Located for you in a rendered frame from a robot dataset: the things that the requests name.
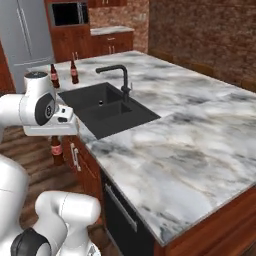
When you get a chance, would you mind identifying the black sink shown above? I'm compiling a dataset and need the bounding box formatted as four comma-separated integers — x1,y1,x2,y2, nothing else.
57,81,162,141

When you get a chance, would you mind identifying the brown bottle with red label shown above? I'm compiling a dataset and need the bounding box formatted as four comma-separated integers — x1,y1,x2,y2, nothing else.
49,63,61,90
49,135,65,167
69,59,80,85

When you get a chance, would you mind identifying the black microwave oven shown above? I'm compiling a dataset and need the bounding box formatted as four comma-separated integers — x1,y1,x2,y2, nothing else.
47,1,91,29

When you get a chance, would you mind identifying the grey fridge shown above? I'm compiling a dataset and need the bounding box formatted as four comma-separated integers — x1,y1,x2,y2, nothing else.
0,0,56,95

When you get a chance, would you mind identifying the brown wooden cupboard door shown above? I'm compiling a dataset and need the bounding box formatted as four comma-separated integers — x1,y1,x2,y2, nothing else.
61,134,105,203

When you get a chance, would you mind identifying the black tap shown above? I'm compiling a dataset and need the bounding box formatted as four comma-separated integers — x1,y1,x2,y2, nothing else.
95,64,134,103

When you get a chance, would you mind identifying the brown wooden island panel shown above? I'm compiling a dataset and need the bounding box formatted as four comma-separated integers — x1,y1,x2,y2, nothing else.
153,185,256,256

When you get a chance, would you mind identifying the silver dishwasher handle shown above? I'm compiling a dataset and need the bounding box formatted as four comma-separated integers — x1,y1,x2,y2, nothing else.
104,183,139,234

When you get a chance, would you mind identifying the brown wooden side cupboard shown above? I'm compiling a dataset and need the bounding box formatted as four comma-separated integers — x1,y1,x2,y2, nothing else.
0,42,17,97

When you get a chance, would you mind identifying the black dishwasher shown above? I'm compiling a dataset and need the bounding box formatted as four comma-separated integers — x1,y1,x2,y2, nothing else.
99,169,156,256

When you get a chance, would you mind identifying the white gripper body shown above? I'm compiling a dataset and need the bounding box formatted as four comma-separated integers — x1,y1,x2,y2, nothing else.
23,114,80,137

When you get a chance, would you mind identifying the brown wooden cupboard run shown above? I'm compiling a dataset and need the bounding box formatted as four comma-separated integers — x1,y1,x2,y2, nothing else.
44,0,135,64

